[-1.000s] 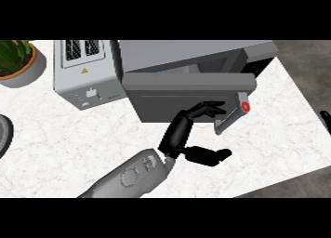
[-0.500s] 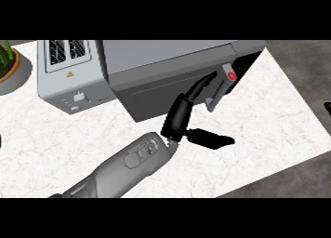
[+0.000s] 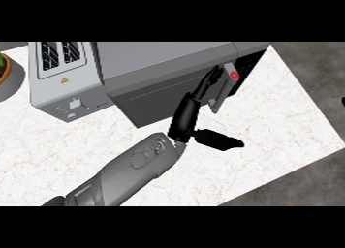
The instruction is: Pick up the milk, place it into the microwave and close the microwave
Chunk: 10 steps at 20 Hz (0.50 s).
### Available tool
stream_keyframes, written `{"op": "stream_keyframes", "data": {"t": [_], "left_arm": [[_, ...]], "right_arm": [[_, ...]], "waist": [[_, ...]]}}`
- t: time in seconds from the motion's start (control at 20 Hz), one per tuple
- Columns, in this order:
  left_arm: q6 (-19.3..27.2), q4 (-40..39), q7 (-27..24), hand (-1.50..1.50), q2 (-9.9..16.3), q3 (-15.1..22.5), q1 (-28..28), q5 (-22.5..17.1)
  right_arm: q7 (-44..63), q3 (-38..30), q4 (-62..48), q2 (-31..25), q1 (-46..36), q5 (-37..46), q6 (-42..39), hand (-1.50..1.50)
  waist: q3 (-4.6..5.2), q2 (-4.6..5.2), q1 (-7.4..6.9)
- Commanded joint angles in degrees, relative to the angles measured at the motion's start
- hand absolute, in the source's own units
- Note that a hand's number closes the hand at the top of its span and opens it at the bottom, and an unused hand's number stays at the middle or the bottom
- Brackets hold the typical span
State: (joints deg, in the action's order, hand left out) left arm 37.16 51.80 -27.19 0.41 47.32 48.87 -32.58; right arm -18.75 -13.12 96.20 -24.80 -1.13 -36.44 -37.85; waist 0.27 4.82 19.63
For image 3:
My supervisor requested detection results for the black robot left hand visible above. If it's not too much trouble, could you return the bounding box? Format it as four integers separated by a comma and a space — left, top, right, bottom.
165, 66, 245, 153

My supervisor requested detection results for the dark grey microwave door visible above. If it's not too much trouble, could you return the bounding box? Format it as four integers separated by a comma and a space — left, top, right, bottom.
104, 68, 220, 129

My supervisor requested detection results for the grey microwave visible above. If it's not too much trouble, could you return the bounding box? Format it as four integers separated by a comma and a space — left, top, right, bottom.
90, 41, 272, 129

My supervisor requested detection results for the silver toaster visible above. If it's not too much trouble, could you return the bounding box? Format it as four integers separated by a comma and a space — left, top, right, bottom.
26, 41, 115, 123

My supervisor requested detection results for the grey plant pot brown rim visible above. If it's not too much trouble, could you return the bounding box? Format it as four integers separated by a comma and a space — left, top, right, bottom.
0, 52, 26, 106

